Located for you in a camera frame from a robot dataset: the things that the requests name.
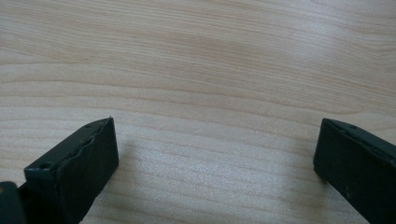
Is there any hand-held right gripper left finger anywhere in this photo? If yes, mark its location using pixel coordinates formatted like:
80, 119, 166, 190
18, 116, 120, 224

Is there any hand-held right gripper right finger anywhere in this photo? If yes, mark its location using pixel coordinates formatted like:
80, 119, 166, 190
313, 118, 396, 224

